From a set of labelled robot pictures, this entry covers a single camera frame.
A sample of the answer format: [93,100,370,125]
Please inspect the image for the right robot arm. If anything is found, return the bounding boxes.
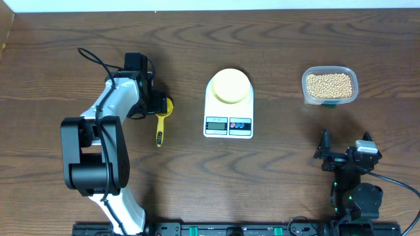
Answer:
[314,128,383,236]

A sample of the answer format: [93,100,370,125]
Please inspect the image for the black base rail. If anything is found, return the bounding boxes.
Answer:
[72,221,403,236]

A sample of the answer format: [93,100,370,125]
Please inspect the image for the yellow measuring scoop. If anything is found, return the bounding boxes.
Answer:
[156,98,173,147]

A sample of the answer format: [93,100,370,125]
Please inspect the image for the soybeans in container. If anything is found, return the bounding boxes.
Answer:
[306,73,352,99]

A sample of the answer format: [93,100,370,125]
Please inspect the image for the white digital kitchen scale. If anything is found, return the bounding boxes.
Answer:
[203,76,254,139]

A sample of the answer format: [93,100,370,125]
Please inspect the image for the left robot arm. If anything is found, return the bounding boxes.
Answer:
[60,71,167,235]

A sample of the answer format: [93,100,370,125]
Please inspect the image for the pale yellow bowl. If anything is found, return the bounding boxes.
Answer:
[211,68,251,104]

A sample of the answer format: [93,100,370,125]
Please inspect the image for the clear plastic container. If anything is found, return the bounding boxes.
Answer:
[302,66,359,106]

